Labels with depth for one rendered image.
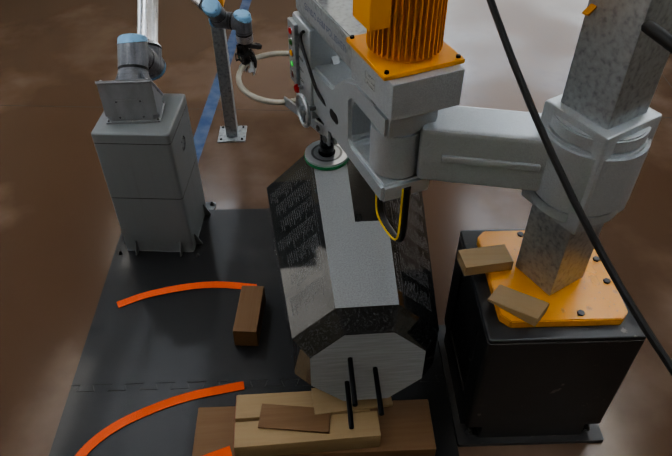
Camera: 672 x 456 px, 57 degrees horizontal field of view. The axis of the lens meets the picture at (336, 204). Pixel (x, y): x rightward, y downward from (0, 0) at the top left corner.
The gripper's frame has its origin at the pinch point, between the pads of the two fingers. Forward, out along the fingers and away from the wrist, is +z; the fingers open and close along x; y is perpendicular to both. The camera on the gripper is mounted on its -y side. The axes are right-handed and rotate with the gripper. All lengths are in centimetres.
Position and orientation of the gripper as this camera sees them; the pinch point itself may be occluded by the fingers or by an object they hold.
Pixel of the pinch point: (250, 71)
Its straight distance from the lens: 365.2
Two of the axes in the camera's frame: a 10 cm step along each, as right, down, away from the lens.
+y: -5.9, 5.7, -5.8
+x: 8.1, 4.3, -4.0
